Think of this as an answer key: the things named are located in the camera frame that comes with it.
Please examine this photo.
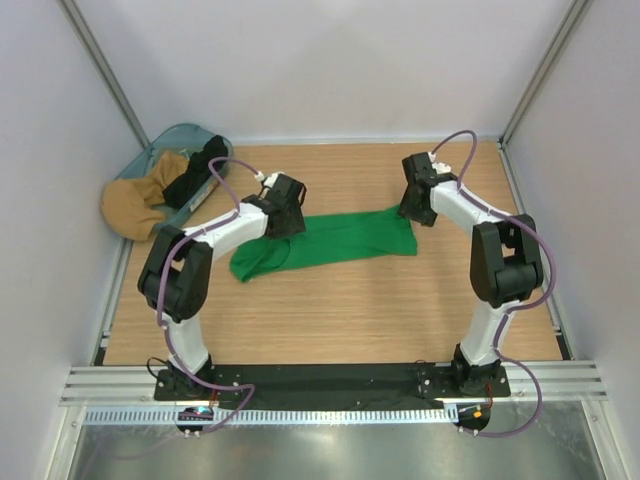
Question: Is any green tank top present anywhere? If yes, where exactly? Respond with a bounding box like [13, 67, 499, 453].
[229, 206, 418, 283]

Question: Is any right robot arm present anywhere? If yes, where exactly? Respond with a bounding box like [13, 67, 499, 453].
[398, 152, 543, 396]

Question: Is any white slotted cable duct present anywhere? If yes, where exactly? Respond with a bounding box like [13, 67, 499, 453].
[83, 404, 458, 426]

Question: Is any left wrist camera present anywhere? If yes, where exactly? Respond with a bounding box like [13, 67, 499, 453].
[254, 171, 281, 189]

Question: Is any blue plastic basket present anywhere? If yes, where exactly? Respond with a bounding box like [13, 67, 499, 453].
[115, 123, 234, 239]

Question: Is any tan tank top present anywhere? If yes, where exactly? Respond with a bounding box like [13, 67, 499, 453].
[100, 151, 188, 241]

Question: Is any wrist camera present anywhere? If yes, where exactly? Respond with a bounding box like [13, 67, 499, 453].
[428, 152, 452, 175]
[254, 171, 281, 189]

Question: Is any black tank top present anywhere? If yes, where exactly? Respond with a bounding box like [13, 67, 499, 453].
[163, 135, 229, 209]

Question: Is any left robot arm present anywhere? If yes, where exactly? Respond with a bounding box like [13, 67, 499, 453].
[138, 172, 307, 400]

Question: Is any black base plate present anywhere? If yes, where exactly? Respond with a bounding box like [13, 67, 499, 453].
[154, 360, 511, 412]

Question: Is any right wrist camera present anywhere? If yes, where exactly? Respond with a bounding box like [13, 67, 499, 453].
[428, 152, 452, 175]

